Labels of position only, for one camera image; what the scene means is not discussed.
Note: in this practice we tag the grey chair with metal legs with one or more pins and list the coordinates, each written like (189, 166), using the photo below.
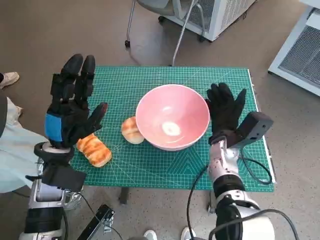
(183, 30)

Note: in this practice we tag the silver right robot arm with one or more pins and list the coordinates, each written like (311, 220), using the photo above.
(232, 195)

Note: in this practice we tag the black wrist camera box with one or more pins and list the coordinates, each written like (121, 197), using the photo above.
(252, 127)
(65, 178)

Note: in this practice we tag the person's beige shoe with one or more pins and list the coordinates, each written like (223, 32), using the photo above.
(8, 78)

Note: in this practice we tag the black table leg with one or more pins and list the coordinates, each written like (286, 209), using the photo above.
(211, 202)
(124, 196)

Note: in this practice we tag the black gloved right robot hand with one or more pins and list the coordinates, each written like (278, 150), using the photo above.
(223, 110)

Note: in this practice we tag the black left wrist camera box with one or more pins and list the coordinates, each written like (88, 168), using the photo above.
(65, 178)

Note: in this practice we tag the black metal stand bar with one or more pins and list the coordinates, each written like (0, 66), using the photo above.
(96, 222)

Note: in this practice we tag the white shoe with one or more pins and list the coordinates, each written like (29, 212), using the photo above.
(188, 233)
(150, 235)

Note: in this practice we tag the white cabinet with mesh panel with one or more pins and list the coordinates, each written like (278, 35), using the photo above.
(297, 57)

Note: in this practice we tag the green cutting mat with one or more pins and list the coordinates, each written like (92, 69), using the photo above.
(150, 170)

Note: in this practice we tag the long braided toy bread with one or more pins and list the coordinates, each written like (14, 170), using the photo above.
(93, 150)

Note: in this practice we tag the round toy bread bun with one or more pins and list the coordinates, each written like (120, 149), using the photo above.
(130, 130)

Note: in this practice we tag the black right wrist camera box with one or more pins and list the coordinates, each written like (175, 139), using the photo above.
(252, 127)

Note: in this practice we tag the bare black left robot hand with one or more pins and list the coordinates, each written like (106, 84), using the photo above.
(72, 117)

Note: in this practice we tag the white mesh cabinet on casters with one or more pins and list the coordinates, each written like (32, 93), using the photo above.
(225, 15)

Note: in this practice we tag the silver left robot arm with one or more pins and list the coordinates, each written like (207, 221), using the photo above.
(42, 215)

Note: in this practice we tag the pink bowl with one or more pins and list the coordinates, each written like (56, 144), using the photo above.
(172, 117)

